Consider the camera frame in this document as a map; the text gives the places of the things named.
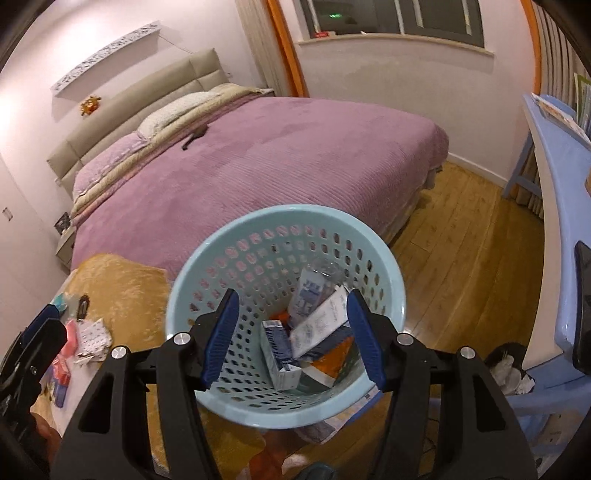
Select small picture frame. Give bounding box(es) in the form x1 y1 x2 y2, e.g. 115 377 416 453
54 212 71 235

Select books on desk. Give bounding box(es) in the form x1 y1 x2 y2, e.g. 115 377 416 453
531 73 590 148

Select teal tissue pack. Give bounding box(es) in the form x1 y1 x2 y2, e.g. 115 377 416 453
51 292 70 317

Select pink tissue pack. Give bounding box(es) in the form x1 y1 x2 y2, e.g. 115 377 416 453
60 319 78 359

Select bed with purple cover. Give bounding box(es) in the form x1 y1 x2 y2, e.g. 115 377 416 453
72 96 449 277

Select grey bedside nightstand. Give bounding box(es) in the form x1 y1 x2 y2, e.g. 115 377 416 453
55 226 76 270

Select white decorative wall shelf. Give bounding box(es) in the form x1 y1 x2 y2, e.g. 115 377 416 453
50 20 161 97

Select red blue tiger card box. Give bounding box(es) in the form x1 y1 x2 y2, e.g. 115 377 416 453
48 355 71 408

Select beige orange curtain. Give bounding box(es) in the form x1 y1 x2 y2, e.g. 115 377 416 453
235 0 308 97
521 0 590 106

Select dark framed window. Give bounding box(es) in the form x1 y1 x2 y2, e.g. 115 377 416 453
301 0 485 48

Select white patterned pillow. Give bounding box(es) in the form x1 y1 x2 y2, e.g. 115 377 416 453
136 92 219 140

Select light blue desk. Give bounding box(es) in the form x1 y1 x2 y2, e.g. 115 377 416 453
509 94 590 474

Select beige padded headboard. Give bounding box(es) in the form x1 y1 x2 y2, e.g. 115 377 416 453
47 49 228 195

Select folded beige quilt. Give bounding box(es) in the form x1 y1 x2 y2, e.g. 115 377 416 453
70 83 273 226

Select beige orange right curtain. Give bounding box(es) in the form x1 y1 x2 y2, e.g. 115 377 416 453
521 0 590 106

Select clear plastic bottle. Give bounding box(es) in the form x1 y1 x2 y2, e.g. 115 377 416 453
287 257 345 329

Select black phone on desk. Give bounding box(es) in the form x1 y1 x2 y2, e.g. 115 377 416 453
573 241 591 375

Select beige orange left curtain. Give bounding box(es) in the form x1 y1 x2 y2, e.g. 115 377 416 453
235 0 308 97

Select dark object on bed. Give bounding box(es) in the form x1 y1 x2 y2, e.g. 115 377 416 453
181 124 208 151

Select orange plush toy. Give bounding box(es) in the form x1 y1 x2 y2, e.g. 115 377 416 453
80 95 101 117

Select white milk carton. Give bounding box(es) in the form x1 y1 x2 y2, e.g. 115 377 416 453
290 286 353 362

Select dark blue milk carton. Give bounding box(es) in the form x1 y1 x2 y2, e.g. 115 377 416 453
259 320 301 391

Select person's left hand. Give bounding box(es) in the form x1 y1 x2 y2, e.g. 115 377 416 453
32 413 61 468

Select light blue plastic laundry basket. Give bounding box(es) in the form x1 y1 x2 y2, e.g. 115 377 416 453
165 205 406 429

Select purple pillow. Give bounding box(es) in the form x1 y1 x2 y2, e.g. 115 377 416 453
73 131 149 200

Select white patterned wrapper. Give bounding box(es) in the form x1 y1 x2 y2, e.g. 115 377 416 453
74 319 112 365

